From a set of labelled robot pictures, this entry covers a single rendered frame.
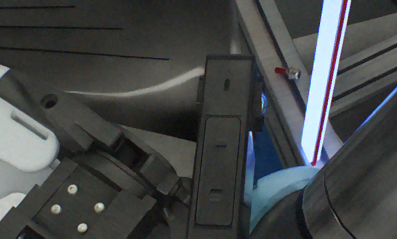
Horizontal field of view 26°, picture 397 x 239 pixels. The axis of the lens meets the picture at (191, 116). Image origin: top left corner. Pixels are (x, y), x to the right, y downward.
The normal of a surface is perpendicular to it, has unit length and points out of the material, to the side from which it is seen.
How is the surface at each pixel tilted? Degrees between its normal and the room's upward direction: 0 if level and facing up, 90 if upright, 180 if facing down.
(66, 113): 7
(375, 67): 0
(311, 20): 90
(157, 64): 19
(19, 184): 10
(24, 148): 6
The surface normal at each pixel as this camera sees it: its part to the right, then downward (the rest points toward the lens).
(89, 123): 0.15, -0.31
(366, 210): -0.61, 0.33
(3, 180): -0.12, -0.41
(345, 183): -0.89, -0.20
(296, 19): 0.29, 0.80
